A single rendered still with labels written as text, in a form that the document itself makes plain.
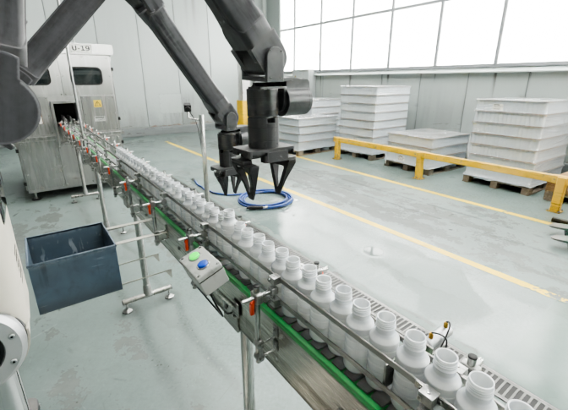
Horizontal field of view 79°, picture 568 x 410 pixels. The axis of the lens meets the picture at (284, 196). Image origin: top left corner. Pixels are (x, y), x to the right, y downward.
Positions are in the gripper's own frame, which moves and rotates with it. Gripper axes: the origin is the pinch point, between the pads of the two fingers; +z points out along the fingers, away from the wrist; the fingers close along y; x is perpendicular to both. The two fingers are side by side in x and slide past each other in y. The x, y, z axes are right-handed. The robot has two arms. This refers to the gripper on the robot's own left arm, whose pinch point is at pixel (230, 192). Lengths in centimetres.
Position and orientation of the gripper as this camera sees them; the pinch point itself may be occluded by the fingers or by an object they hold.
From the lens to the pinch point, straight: 117.1
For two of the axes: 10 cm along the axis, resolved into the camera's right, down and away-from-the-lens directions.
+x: 5.9, 2.5, -7.6
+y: -8.1, 2.0, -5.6
